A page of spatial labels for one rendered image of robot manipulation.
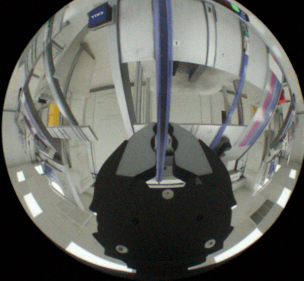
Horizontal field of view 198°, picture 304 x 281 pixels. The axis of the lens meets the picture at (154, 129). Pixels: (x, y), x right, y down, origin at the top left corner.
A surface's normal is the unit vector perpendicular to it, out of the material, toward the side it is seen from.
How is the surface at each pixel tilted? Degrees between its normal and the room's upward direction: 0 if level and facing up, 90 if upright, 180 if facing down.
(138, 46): 45
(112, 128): 90
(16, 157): 90
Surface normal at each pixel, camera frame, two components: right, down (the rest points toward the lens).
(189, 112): -0.04, 0.01
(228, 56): -0.03, 0.72
